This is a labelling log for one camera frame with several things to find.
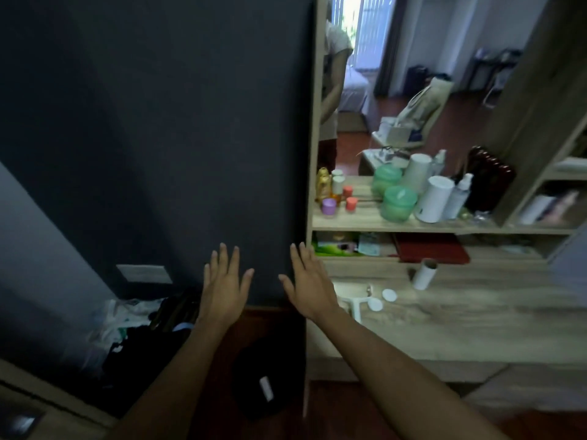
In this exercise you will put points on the green lidded plastic jar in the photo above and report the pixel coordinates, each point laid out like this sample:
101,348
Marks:
398,203

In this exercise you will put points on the purple capped jar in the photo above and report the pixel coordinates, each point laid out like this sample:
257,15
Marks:
329,207

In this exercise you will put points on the person's right hand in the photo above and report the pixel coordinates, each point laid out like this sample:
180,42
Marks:
314,288

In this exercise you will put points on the yellow shampoo bottle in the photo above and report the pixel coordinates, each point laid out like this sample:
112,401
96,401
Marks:
323,183

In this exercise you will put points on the person's left hand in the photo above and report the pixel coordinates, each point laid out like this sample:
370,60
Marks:
224,293

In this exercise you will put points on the dark brown glossy bag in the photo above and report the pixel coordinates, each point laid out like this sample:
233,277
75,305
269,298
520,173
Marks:
488,178

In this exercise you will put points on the pink tube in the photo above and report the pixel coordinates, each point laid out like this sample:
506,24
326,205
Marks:
561,206

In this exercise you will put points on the black round object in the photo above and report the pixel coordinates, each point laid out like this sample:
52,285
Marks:
257,362

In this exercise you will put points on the amber bottle with white cap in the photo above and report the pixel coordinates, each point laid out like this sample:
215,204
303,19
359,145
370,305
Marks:
338,187

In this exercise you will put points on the clear spray bottle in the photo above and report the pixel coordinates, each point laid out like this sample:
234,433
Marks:
458,197

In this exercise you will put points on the pale blue packet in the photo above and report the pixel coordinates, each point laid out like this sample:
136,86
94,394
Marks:
369,245

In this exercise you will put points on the person's left forearm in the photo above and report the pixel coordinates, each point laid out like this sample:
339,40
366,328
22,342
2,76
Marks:
174,384

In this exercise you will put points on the wall mirror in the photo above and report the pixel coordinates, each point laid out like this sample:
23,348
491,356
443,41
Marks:
412,41

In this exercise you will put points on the white wall socket plate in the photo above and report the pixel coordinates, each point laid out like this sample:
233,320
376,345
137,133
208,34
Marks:
144,274

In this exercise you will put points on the empty white cardboard tube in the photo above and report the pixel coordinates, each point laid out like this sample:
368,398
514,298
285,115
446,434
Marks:
424,275

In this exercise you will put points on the coral capped jar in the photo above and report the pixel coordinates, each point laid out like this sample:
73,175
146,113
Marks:
351,204

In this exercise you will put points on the green packet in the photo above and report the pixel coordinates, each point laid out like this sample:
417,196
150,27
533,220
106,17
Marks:
328,249

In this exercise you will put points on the wooden vanity shelf unit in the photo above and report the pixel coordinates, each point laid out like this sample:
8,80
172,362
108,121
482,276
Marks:
527,87

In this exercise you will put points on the white cylinder humidifier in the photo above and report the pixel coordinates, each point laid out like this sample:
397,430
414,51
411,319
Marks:
433,199

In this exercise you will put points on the white tube bottle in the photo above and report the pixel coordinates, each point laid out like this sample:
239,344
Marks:
536,208

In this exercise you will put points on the white plastic bags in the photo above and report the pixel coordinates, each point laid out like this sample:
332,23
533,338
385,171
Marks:
124,316

